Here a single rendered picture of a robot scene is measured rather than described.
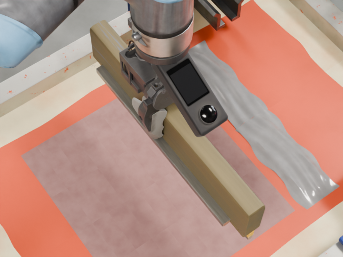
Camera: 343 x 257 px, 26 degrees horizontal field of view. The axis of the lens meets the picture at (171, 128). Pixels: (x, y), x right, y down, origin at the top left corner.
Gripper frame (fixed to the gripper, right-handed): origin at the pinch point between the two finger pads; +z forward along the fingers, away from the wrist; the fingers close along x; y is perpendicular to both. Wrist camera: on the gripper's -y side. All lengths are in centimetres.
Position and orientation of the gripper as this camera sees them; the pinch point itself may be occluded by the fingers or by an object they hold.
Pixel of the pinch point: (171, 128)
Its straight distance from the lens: 109.0
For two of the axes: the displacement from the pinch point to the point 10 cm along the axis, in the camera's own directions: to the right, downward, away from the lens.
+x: -8.1, 5.1, -3.0
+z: 0.0, 5.0, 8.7
